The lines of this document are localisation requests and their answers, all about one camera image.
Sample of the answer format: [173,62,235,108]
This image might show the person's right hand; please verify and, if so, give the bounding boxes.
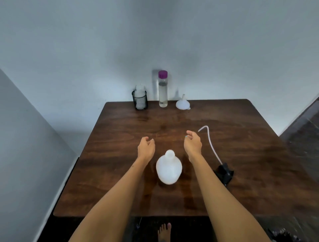
[183,130,203,163]

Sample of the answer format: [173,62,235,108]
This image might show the person's left hand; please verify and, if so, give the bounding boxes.
[137,136,156,164]

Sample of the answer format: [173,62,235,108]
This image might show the white spray bottle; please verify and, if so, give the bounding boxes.
[156,149,183,185]

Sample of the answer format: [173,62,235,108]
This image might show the black spray trigger with tube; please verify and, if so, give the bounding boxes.
[197,125,235,186]

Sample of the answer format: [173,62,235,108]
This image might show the white plastic funnel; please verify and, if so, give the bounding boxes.
[175,94,191,111]

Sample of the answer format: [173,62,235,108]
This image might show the clear water bottle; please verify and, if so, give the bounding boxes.
[158,77,168,108]

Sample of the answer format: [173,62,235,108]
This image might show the person's right forearm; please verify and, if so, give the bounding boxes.
[190,154,272,242]

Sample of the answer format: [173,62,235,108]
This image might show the person's left forearm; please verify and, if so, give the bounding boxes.
[68,158,151,242]

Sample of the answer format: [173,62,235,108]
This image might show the dark wooden table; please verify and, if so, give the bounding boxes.
[53,99,319,218]

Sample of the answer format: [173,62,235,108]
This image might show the black mesh holder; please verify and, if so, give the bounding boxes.
[131,89,149,110]

